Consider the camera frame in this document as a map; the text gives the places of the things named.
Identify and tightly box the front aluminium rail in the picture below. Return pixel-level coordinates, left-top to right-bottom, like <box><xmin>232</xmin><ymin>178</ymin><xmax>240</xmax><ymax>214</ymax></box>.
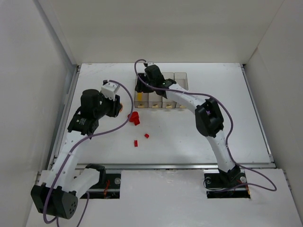
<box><xmin>51</xmin><ymin>162</ymin><xmax>276</xmax><ymax>170</ymax></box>

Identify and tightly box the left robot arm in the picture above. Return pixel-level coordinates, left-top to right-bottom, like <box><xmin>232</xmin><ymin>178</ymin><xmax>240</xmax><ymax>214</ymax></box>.
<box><xmin>31</xmin><ymin>84</ymin><xmax>122</xmax><ymax>219</ymax></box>

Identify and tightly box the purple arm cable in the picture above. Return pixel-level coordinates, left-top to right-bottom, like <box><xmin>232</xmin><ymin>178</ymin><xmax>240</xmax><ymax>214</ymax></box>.
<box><xmin>134</xmin><ymin>59</ymin><xmax>277</xmax><ymax>192</ymax></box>
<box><xmin>44</xmin><ymin>79</ymin><xmax>133</xmax><ymax>225</ymax></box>

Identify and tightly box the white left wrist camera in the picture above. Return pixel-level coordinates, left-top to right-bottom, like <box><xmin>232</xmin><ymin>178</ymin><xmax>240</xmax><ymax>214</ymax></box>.
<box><xmin>101</xmin><ymin>80</ymin><xmax>120</xmax><ymax>101</ymax></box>

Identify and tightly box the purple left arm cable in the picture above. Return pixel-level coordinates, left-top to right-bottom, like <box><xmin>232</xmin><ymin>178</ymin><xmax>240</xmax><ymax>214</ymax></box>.
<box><xmin>44</xmin><ymin>79</ymin><xmax>133</xmax><ymax>225</ymax></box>

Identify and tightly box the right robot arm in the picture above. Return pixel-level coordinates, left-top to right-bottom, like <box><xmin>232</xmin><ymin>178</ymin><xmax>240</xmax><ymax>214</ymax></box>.
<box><xmin>135</xmin><ymin>64</ymin><xmax>243</xmax><ymax>189</ymax></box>

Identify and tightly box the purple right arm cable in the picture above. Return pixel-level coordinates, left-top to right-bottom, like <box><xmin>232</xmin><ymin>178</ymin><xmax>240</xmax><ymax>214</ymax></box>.
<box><xmin>134</xmin><ymin>59</ymin><xmax>277</xmax><ymax>192</ymax></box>

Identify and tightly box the right aluminium frame rail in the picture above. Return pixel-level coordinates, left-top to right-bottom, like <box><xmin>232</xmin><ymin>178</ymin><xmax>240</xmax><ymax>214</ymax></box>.
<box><xmin>241</xmin><ymin>64</ymin><xmax>276</xmax><ymax>165</ymax></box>

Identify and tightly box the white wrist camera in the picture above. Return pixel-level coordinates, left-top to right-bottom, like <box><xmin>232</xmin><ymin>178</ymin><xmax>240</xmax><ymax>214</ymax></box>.
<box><xmin>144</xmin><ymin>61</ymin><xmax>154</xmax><ymax>67</ymax></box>
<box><xmin>101</xmin><ymin>80</ymin><xmax>120</xmax><ymax>101</ymax></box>

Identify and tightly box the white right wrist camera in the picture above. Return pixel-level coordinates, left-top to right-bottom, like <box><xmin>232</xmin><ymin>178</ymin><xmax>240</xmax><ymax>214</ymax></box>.
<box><xmin>144</xmin><ymin>61</ymin><xmax>154</xmax><ymax>67</ymax></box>

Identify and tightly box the large red lego assembly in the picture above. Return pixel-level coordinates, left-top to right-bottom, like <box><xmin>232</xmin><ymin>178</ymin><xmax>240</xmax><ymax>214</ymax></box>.
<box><xmin>127</xmin><ymin>111</ymin><xmax>140</xmax><ymax>126</ymax></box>

